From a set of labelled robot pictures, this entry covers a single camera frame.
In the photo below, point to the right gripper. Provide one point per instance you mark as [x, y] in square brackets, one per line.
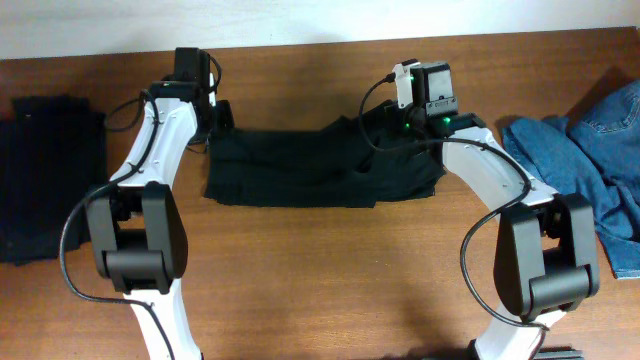
[409, 133]

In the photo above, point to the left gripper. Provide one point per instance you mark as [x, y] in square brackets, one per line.
[223, 117]

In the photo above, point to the black t-shirt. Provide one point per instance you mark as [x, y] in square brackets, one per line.
[351, 163]

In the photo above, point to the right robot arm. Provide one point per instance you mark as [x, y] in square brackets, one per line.
[545, 262]

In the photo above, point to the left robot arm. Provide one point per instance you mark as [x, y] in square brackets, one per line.
[137, 235]

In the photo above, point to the black fabric storage container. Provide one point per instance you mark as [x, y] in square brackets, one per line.
[53, 151]

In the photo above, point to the blue denim jeans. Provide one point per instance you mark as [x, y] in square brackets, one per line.
[597, 157]

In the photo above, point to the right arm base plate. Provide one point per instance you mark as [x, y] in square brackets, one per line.
[559, 354]

